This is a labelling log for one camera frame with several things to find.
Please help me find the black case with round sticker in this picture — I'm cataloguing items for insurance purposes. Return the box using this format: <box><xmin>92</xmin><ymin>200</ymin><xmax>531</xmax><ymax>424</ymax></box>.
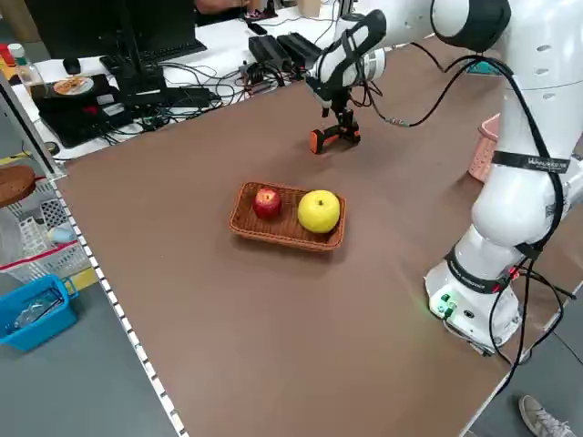
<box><xmin>34</xmin><ymin>72</ymin><xmax>134</xmax><ymax>149</ymax></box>

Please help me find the brown wicker basket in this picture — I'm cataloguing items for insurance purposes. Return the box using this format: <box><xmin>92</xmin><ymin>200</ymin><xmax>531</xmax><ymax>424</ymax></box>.
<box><xmin>228</xmin><ymin>181</ymin><xmax>347</xmax><ymax>253</ymax></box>

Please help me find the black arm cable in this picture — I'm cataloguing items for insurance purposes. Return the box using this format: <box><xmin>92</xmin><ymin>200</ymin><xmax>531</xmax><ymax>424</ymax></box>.
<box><xmin>496</xmin><ymin>67</ymin><xmax>576</xmax><ymax>365</ymax></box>

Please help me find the black power supply box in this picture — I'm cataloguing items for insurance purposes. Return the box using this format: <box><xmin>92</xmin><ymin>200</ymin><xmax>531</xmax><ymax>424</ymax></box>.
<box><xmin>276</xmin><ymin>32</ymin><xmax>322</xmax><ymax>63</ymax></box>
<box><xmin>248</xmin><ymin>35</ymin><xmax>292</xmax><ymax>66</ymax></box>

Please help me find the person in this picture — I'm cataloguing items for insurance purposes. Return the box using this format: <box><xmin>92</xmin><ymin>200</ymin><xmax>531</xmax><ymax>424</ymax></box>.
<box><xmin>518</xmin><ymin>394</ymin><xmax>578</xmax><ymax>437</ymax></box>

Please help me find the red apple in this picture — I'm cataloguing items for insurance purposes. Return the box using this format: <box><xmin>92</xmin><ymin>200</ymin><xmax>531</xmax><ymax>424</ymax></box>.
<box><xmin>252</xmin><ymin>187</ymin><xmax>282</xmax><ymax>220</ymax></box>

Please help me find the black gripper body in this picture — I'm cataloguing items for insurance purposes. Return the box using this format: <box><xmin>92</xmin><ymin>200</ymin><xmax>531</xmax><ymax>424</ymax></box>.
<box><xmin>305</xmin><ymin>75</ymin><xmax>357</xmax><ymax>116</ymax></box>

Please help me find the black cable tangle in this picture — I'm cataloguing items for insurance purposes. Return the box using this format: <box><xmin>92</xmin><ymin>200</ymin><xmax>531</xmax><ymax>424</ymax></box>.
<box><xmin>97</xmin><ymin>61</ymin><xmax>292</xmax><ymax>137</ymax></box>

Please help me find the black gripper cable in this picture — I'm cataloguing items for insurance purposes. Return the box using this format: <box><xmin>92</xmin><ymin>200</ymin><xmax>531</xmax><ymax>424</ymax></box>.
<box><xmin>363</xmin><ymin>43</ymin><xmax>511</xmax><ymax>129</ymax></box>

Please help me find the white perforated plastic basket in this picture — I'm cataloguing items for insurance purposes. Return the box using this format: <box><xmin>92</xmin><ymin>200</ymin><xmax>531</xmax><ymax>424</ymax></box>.
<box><xmin>0</xmin><ymin>181</ymin><xmax>95</xmax><ymax>284</ymax></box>

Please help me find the clear bottle white cap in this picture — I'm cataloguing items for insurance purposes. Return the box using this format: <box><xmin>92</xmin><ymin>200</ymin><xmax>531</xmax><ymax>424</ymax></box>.
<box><xmin>6</xmin><ymin>43</ymin><xmax>43</xmax><ymax>88</ymax></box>

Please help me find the pink plastic basket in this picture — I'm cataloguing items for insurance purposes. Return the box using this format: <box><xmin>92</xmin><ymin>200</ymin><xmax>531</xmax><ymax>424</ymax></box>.
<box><xmin>467</xmin><ymin>113</ymin><xmax>502</xmax><ymax>184</ymax></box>

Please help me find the black computer monitor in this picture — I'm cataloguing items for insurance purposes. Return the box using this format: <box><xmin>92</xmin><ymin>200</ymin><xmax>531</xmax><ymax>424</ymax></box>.
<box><xmin>25</xmin><ymin>0</ymin><xmax>209</xmax><ymax>107</ymax></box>

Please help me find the yellow apple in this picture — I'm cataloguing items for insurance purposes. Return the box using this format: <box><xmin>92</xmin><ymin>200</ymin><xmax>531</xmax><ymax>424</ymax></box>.
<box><xmin>297</xmin><ymin>189</ymin><xmax>342</xmax><ymax>234</ymax></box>

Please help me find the blue plastic basket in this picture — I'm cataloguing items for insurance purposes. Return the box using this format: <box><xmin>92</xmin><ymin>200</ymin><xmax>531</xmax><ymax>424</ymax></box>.
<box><xmin>0</xmin><ymin>272</ymin><xmax>80</xmax><ymax>352</ymax></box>

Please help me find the black keyboard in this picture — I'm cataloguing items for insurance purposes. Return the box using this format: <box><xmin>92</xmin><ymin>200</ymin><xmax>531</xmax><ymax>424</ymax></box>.
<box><xmin>99</xmin><ymin>39</ymin><xmax>209</xmax><ymax>70</ymax></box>

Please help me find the brown wooden board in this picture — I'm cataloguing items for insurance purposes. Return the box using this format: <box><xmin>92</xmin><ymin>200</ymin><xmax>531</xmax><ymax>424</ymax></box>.
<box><xmin>0</xmin><ymin>164</ymin><xmax>38</xmax><ymax>208</ymax></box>

